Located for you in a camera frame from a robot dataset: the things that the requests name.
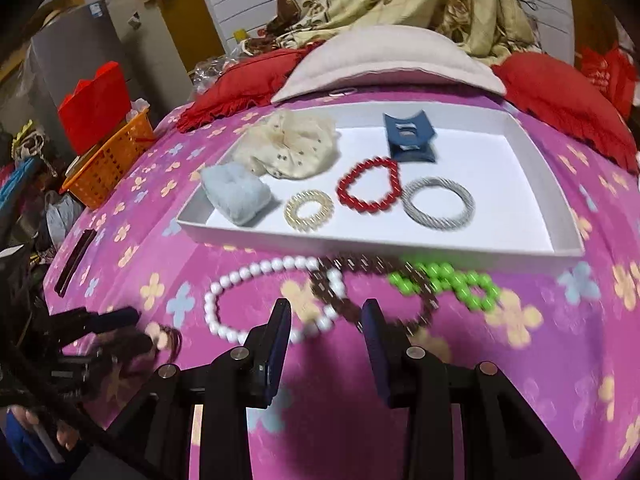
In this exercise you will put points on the red fringed cushion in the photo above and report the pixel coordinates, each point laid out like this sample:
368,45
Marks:
565,95
240,87

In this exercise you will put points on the clear plastic bag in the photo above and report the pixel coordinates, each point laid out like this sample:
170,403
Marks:
210,70

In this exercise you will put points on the red gift bag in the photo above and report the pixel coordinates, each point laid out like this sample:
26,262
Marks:
95,105

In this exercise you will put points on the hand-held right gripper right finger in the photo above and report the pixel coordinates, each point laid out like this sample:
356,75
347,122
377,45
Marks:
372,335

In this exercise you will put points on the person's left hand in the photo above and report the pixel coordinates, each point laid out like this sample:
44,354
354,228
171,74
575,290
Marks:
67,437

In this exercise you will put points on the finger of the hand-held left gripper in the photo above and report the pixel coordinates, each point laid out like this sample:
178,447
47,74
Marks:
132,346
117,316

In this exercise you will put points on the cream dotted scrunchie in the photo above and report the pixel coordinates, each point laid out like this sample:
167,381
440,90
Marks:
280,145

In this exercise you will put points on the orange plastic basket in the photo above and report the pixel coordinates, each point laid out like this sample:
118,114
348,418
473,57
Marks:
110,160

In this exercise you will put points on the pink floral bed sheet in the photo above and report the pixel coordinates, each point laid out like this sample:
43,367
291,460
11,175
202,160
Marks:
150,240

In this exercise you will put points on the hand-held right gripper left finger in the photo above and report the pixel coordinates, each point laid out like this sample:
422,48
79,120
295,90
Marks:
280,332

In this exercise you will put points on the grey pillow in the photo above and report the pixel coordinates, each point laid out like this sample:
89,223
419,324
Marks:
385,60

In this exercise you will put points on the grey refrigerator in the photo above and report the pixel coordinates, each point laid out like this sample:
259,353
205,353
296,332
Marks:
75,50

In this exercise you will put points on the black flat bar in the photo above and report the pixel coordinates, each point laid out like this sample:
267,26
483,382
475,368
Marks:
75,262

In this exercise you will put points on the blue hair claw clip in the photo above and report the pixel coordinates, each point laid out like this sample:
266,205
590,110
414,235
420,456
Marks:
407,147

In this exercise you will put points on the white shallow tray box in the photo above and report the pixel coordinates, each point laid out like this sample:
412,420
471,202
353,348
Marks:
475,160

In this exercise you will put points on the red printed bag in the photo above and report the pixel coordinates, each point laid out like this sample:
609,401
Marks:
607,77

